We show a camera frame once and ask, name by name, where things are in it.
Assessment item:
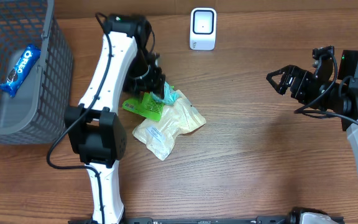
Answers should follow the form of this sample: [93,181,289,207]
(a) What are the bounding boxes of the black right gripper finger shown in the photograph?
[268,73,293,95]
[266,65,293,80]

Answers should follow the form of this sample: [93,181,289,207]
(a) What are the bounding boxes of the teal snack packet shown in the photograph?
[150,82,181,105]

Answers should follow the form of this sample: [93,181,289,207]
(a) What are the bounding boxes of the green snack packet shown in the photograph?
[122,93,165,121]

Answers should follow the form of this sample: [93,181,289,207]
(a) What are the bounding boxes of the beige paper pouch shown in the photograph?
[132,90,206,161]

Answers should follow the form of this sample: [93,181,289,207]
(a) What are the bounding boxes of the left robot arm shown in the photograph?
[64,13,165,223]

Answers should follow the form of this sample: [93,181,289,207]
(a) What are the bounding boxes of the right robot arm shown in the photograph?
[266,45,358,176]

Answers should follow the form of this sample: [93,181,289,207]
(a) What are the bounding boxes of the white barcode scanner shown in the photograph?
[190,7,217,51]

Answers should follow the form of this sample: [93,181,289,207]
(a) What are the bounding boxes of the grey plastic mesh basket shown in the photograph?
[0,1,73,144]

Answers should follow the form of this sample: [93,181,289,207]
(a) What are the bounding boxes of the blue Oreo cookie pack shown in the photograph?
[0,44,41,98]

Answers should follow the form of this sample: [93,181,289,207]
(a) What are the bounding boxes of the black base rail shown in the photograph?
[68,207,345,224]

